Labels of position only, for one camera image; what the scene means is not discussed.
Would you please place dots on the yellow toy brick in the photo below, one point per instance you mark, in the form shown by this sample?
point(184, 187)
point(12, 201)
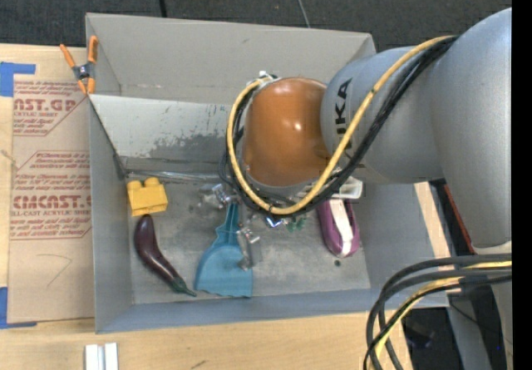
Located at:
point(146, 198)

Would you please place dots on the blue plastic dustpan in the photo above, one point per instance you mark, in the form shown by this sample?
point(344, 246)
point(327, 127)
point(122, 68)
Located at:
point(222, 266)

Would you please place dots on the purple and white stapler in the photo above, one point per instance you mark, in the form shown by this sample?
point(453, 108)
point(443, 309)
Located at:
point(338, 231)

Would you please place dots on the grey metal bin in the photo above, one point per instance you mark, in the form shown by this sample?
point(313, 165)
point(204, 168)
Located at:
point(291, 264)

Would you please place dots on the brown cardboard board red print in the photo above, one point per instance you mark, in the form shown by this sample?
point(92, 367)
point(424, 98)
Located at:
point(50, 268)

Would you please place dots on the purple toy eggplant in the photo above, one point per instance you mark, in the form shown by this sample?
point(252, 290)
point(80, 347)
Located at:
point(150, 250)

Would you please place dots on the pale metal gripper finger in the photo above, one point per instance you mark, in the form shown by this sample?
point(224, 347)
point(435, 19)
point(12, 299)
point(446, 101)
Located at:
point(220, 193)
point(251, 250)

